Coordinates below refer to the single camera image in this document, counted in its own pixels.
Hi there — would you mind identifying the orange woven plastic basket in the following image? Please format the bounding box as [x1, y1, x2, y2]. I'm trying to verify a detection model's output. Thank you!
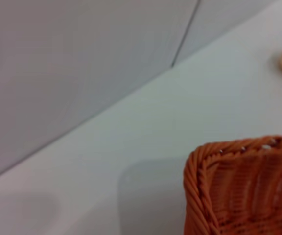
[183, 134, 282, 235]

